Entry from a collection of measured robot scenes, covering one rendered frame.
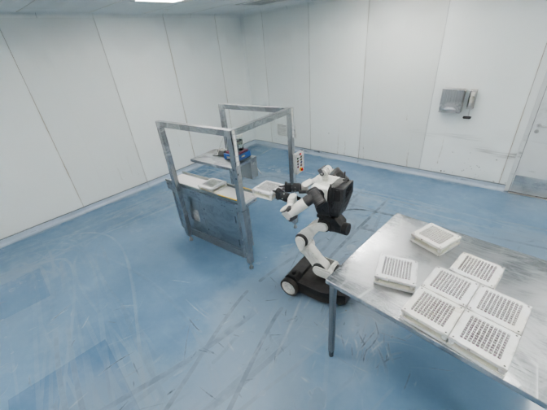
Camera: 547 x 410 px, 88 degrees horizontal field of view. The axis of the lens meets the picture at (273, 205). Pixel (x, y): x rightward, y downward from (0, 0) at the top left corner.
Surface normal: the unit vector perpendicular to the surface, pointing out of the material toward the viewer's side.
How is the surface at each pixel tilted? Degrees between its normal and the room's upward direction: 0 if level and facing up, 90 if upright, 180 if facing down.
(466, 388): 0
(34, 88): 90
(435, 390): 0
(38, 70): 90
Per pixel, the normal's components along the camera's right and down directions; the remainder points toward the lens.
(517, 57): -0.65, 0.42
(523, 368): -0.08, -0.87
